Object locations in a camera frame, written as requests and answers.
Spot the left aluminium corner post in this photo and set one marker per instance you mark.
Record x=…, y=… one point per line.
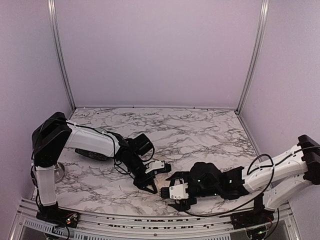
x=59, y=52

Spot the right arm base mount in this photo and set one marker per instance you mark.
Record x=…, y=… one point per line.
x=258, y=215

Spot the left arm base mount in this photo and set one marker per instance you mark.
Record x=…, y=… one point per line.
x=56, y=215

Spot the right aluminium corner post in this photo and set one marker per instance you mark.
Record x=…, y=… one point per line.
x=261, y=27

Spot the aluminium corner post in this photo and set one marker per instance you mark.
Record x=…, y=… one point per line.
x=59, y=52
x=261, y=27

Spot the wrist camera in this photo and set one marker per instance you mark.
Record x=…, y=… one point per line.
x=176, y=192
x=158, y=167

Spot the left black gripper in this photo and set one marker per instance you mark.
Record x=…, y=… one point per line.
x=141, y=179

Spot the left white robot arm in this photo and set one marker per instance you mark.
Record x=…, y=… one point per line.
x=122, y=155

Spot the aluminium front rail frame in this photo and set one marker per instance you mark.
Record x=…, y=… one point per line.
x=102, y=226

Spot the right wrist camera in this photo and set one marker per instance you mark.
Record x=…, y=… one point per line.
x=176, y=192

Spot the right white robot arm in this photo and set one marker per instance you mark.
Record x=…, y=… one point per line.
x=295, y=169

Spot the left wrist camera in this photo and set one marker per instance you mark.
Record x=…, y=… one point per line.
x=158, y=167

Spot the clear glass cup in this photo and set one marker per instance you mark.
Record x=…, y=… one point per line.
x=59, y=172

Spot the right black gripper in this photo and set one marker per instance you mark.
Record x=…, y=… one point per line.
x=192, y=200

